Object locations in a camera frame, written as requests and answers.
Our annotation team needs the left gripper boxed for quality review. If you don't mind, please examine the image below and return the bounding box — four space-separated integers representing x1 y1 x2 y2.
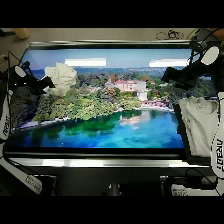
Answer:
31 76 56 96

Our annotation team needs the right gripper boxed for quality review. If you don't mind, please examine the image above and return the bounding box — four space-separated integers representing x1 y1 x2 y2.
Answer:
161 66 188 85

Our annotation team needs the white garment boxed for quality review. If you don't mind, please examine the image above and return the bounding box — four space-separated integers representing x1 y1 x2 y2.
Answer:
178 96 221 158
43 62 78 98

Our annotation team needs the black cable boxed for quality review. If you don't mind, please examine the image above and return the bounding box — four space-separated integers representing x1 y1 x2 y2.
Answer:
155 29 185 41

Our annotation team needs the silver frame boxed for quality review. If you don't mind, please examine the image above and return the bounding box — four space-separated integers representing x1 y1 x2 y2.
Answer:
0 39 224 197

